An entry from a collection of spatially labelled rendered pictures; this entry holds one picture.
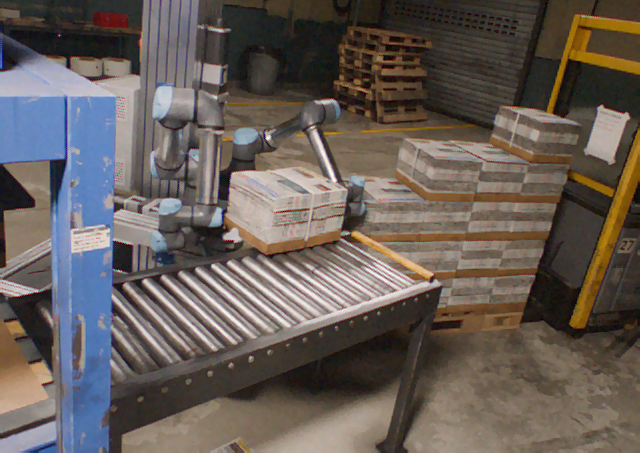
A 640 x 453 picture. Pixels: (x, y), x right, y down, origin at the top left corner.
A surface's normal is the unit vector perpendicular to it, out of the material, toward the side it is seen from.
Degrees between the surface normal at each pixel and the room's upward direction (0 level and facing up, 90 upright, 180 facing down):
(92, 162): 90
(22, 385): 0
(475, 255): 90
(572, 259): 90
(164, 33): 90
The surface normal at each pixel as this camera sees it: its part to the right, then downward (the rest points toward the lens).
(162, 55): -0.24, 0.32
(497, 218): 0.36, 0.39
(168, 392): 0.65, 0.36
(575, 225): -0.92, 0.00
